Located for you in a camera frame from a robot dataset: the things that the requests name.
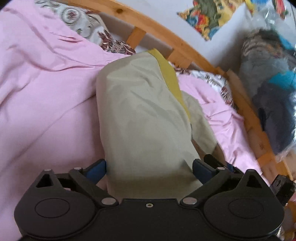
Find wooden bed frame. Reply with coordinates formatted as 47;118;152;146
54;0;296;241

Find floral patterned quilt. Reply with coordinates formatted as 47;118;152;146
35;1;234;107

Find landscape drawing poster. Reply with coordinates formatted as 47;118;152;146
177;0;256;41

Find pink bed sheet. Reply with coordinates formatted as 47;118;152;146
1;1;260;240

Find beige olive brown hooded jacket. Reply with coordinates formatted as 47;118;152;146
96;49;217;200

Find plastic bag of clothes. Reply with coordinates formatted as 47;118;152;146
239;2;295;161

